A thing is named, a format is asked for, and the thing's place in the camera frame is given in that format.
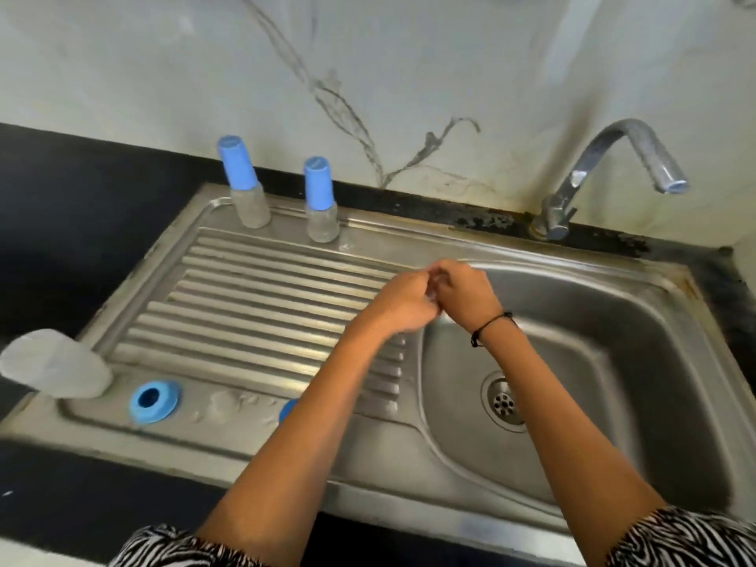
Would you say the blue ring cap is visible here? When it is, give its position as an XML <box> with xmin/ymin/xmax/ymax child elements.
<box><xmin>128</xmin><ymin>380</ymin><xmax>182</xmax><ymax>425</ymax></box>

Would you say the person's left forearm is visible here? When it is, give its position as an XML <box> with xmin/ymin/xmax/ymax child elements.
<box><xmin>196</xmin><ymin>315</ymin><xmax>408</xmax><ymax>567</ymax></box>

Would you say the translucent plastic bottle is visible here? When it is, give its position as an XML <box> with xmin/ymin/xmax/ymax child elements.
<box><xmin>0</xmin><ymin>328</ymin><xmax>114</xmax><ymax>400</ymax></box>

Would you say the zebra print garment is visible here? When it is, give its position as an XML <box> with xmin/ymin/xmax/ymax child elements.
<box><xmin>109</xmin><ymin>505</ymin><xmax>756</xmax><ymax>567</ymax></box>

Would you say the stainless steel sink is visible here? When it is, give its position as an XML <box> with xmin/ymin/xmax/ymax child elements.
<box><xmin>0</xmin><ymin>183</ymin><xmax>756</xmax><ymax>567</ymax></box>

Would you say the black wrist band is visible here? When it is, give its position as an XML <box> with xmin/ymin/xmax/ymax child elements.
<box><xmin>470</xmin><ymin>311</ymin><xmax>516</xmax><ymax>349</ymax></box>

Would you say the sink drain strainer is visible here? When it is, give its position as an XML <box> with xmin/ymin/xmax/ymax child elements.
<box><xmin>480</xmin><ymin>372</ymin><xmax>528</xmax><ymax>433</ymax></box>

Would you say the chrome tap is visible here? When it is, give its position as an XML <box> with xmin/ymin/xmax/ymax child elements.
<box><xmin>527</xmin><ymin>118</ymin><xmax>690</xmax><ymax>242</ymax></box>

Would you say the clear bottle with blue cap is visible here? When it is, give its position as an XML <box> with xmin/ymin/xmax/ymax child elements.
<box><xmin>304</xmin><ymin>156</ymin><xmax>341</xmax><ymax>244</ymax></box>
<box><xmin>216</xmin><ymin>135</ymin><xmax>272</xmax><ymax>230</ymax></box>

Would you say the person's left hand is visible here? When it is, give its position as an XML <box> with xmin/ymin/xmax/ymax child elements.
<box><xmin>360</xmin><ymin>267</ymin><xmax>443</xmax><ymax>335</ymax></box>

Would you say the person's right hand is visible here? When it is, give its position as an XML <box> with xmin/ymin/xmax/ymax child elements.
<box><xmin>428</xmin><ymin>259</ymin><xmax>504</xmax><ymax>335</ymax></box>

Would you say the person's right forearm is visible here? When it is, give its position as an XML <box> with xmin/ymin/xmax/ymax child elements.
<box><xmin>472</xmin><ymin>315</ymin><xmax>667</xmax><ymax>567</ymax></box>

